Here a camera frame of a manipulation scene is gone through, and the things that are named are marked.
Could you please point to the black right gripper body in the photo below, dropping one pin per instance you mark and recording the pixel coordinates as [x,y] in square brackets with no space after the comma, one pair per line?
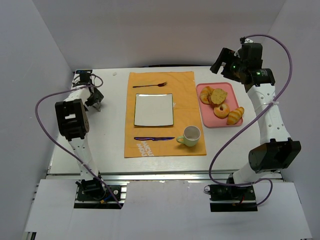
[225,63]

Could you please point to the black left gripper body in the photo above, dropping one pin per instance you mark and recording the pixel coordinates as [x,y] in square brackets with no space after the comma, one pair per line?
[94,99]

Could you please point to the seeded bread slice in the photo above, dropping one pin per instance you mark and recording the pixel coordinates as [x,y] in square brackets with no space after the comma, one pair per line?
[218,96]

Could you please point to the sugared ring donut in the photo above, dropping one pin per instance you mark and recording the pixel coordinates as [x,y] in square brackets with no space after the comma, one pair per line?
[221,111]

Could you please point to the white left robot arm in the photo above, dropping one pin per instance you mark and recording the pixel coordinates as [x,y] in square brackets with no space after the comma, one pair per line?
[74,125]

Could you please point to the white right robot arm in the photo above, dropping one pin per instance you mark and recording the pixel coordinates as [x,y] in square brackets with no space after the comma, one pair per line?
[277,150]

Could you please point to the black logo sticker left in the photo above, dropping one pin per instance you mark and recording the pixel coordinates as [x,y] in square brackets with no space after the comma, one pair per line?
[82,71]

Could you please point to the twisted glazed bun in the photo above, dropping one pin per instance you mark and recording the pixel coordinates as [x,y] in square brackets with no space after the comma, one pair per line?
[205,95]

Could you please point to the striped croissant roll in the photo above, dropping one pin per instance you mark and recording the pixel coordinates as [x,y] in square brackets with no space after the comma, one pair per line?
[235,116]

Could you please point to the white square plate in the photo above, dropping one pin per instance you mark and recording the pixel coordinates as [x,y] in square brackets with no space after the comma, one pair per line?
[153,110]

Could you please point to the orange placemat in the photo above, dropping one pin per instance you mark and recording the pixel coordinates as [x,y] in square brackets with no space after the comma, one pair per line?
[186,113]

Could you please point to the blue iridescent knife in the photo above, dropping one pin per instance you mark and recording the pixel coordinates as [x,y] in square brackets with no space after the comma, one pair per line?
[153,138]

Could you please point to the pink tray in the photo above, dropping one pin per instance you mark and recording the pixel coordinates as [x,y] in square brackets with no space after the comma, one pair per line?
[209,119]

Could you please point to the metal fork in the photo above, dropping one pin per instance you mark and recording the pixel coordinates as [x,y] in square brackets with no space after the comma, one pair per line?
[151,85]

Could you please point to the pale green mug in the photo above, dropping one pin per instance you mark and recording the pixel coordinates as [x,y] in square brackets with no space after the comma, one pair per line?
[190,137]

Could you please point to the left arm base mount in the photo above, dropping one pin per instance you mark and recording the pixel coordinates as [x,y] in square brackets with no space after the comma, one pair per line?
[94,195]

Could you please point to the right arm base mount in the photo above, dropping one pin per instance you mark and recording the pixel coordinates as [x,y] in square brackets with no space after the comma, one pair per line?
[231,199]

